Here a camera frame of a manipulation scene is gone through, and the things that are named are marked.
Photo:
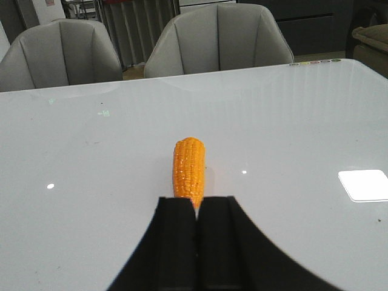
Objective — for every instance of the coloured sticker strip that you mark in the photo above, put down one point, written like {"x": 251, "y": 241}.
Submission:
{"x": 315, "y": 62}

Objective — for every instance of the grey chair left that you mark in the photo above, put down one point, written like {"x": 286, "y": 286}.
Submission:
{"x": 61, "y": 53}

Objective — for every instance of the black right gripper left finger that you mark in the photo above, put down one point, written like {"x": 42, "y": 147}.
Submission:
{"x": 165, "y": 258}

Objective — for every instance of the grey chair right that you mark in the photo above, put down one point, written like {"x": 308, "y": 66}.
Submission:
{"x": 218, "y": 37}

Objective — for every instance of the dark grey counter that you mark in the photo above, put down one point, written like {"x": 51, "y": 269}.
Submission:
{"x": 312, "y": 27}

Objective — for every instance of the grey chair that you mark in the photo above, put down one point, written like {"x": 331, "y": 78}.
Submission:
{"x": 218, "y": 37}
{"x": 61, "y": 53}

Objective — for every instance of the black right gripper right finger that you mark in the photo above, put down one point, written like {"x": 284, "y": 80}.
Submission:
{"x": 236, "y": 255}

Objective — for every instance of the orange corn cob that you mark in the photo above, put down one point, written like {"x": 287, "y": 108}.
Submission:
{"x": 189, "y": 170}

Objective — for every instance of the white cabinet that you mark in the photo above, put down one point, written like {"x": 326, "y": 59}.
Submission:
{"x": 191, "y": 5}

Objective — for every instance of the olive brown sofa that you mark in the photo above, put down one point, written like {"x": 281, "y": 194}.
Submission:
{"x": 371, "y": 48}

